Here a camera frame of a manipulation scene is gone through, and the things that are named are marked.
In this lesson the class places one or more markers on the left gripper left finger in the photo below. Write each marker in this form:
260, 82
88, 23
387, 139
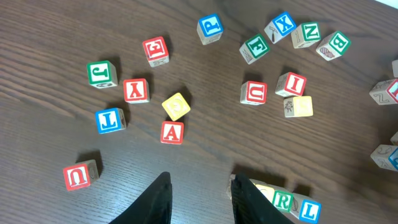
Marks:
153, 206

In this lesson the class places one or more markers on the green J block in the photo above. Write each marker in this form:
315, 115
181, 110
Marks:
102, 74

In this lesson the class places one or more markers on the yellow S block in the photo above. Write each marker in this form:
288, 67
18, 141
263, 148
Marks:
298, 106

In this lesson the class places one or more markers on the yellow block near A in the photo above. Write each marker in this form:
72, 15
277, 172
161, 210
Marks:
176, 106

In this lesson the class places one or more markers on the blue X block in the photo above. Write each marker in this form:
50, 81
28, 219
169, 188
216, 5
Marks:
280, 27

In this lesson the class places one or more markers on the yellow O block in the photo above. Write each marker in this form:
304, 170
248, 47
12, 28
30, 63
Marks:
265, 189

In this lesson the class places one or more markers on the green F block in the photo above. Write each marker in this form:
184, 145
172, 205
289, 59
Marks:
254, 48

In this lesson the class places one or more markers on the red U block lower left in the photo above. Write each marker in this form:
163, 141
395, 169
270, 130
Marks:
80, 175

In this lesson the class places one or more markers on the green B block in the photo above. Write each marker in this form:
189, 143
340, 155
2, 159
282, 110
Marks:
333, 46

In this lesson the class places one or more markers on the red Y block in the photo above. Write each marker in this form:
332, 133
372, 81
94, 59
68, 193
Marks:
136, 91

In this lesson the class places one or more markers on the blue L block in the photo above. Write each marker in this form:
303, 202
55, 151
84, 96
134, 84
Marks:
305, 209

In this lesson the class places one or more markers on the red U block centre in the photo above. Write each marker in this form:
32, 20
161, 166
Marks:
253, 93

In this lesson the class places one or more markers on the green N block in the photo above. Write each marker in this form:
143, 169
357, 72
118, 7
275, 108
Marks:
305, 35

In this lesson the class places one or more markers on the yellow C block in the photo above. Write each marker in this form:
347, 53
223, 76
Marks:
228, 189

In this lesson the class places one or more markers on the blue P block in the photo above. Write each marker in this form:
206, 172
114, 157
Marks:
209, 29

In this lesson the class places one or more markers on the red u block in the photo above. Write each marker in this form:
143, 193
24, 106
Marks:
253, 93
80, 175

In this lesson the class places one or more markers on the green R block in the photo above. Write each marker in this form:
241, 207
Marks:
283, 200

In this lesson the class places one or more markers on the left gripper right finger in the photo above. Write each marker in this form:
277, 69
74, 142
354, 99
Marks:
250, 206

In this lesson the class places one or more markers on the red 3 block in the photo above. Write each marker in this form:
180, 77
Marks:
156, 51

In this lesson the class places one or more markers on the green Z block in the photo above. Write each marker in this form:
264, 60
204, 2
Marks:
385, 92

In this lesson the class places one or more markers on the blue 2 block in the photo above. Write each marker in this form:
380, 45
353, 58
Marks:
385, 156

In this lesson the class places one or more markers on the red I block left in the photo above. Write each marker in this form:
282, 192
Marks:
290, 84

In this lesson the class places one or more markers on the red A block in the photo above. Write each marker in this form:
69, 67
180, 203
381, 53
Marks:
172, 132

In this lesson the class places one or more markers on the blue T block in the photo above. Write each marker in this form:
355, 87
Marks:
110, 120

